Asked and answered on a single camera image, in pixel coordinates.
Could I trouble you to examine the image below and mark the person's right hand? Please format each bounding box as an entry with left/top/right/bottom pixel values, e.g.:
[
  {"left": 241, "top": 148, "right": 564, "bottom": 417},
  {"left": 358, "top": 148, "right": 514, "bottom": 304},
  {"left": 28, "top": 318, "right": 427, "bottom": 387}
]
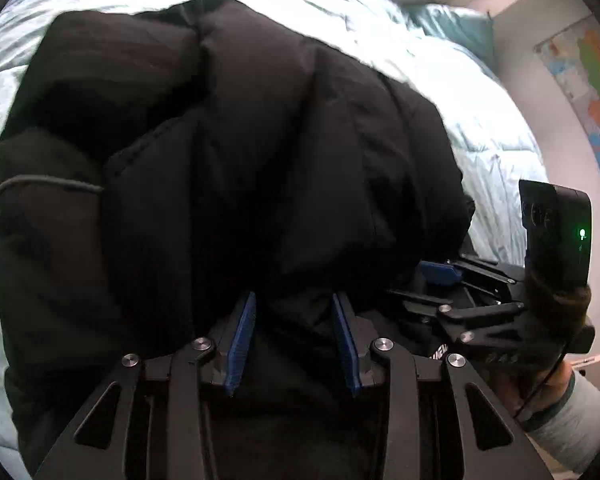
[{"left": 486, "top": 283, "right": 592, "bottom": 426}]

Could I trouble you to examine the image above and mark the light teal duvet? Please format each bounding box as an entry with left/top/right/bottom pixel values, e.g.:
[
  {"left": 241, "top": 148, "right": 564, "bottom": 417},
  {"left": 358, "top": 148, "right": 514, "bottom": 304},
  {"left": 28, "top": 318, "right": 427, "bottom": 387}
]
[{"left": 0, "top": 0, "right": 552, "bottom": 478}]

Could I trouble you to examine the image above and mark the black camera box green light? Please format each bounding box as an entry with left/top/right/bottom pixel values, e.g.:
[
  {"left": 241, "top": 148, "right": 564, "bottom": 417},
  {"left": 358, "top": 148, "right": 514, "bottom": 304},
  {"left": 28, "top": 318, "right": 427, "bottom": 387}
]
[{"left": 519, "top": 180, "right": 592, "bottom": 292}]

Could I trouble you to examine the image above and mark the grey sleeve right forearm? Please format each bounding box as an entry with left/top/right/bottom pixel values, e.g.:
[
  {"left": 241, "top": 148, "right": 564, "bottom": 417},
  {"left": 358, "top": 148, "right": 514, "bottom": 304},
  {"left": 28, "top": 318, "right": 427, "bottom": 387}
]
[{"left": 522, "top": 372, "right": 600, "bottom": 479}]

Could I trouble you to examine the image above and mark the colourful wall map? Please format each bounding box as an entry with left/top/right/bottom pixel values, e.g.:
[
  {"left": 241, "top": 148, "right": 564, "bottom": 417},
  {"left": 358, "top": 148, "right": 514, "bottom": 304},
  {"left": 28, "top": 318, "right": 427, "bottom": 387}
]
[{"left": 534, "top": 15, "right": 600, "bottom": 168}]

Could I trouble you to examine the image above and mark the large black jacket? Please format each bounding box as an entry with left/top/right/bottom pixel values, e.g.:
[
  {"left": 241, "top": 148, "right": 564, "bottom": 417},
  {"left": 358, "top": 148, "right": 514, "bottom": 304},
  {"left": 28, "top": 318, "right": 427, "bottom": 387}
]
[{"left": 0, "top": 0, "right": 472, "bottom": 479}]

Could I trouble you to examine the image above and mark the teal pillow by map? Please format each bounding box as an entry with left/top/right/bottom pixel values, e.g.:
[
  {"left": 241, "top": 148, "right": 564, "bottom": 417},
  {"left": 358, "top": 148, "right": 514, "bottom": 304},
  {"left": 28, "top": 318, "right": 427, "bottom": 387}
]
[{"left": 404, "top": 3, "right": 496, "bottom": 70}]

